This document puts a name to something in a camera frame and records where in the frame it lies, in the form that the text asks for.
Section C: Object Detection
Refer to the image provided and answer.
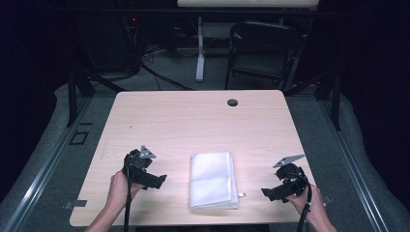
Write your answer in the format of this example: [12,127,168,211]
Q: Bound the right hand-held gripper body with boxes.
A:
[272,154,309,197]

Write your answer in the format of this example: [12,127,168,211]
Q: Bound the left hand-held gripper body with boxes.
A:
[122,145,158,182]

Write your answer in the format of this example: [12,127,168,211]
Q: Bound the white cloth bag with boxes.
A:
[189,150,241,211]

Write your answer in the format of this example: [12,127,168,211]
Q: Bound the person's right hand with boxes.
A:
[284,184,327,223]

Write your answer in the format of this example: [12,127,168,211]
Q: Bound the person's left hand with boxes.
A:
[106,170,146,212]

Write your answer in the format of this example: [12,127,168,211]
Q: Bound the black metal stand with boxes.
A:
[66,66,127,128]
[283,64,342,131]

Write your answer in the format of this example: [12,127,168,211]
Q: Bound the black folding chair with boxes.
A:
[224,20,305,92]

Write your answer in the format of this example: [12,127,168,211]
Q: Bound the black equipment cabinet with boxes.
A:
[75,13,141,73]

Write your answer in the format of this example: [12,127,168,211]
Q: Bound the white table leg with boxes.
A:
[195,15,206,83]

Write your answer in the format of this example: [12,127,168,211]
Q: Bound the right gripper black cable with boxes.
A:
[283,172,313,232]

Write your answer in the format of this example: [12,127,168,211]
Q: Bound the aluminium floor rail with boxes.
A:
[2,96,93,232]
[317,100,391,232]

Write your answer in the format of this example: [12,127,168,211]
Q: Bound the black floor cables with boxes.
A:
[120,15,196,92]

